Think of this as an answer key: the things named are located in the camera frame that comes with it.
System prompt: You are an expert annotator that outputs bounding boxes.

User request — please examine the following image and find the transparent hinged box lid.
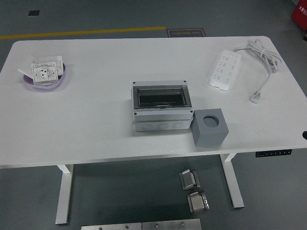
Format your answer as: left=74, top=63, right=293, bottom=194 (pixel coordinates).
left=133, top=86, right=191, bottom=109

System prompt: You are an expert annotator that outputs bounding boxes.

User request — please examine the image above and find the grey plastic junction box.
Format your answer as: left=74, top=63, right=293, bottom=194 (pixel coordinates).
left=131, top=80, right=194, bottom=132

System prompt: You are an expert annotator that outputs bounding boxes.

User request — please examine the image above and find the grey cube with round hole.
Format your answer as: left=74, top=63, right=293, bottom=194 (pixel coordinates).
left=191, top=108, right=229, bottom=147

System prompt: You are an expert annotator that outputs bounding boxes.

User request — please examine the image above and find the red box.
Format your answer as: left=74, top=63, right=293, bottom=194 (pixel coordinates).
left=291, top=0, right=307, bottom=30

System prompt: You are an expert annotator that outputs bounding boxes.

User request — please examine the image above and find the grey metal block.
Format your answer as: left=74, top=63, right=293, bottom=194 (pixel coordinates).
left=179, top=169, right=201, bottom=191
left=187, top=191, right=210, bottom=214

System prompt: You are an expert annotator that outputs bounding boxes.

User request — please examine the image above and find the white power strip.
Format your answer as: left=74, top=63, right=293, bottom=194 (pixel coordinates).
left=207, top=49, right=242, bottom=92

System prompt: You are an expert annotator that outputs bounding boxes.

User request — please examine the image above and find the dark floor sign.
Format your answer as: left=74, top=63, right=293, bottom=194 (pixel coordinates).
left=166, top=28, right=206, bottom=38

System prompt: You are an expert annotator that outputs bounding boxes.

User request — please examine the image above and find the grey metal plate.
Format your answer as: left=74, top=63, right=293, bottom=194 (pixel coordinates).
left=81, top=222, right=142, bottom=230
left=142, top=218, right=202, bottom=230

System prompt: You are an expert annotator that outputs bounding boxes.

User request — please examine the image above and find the purple bowl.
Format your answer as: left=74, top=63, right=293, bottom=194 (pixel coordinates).
left=23, top=62, right=67, bottom=91

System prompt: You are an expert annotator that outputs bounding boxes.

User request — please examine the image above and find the white table leg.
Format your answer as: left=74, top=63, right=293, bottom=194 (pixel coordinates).
left=55, top=164, right=74, bottom=225
left=220, top=153, right=245, bottom=208

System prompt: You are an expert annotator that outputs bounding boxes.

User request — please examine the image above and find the white socket panel with holes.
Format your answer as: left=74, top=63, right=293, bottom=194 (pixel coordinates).
left=31, top=61, right=59, bottom=86

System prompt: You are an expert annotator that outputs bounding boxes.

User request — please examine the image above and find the black table control panel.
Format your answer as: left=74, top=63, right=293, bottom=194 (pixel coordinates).
left=255, top=149, right=293, bottom=158

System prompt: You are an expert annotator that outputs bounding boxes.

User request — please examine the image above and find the white flat cover plate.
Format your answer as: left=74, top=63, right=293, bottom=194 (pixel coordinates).
left=18, top=55, right=35, bottom=78

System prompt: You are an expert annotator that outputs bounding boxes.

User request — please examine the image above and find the white power cord with plug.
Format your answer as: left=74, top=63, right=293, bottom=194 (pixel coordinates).
left=233, top=39, right=282, bottom=104

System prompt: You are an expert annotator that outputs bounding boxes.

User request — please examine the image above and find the white square switch plate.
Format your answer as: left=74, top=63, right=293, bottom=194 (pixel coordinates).
left=38, top=55, right=67, bottom=75

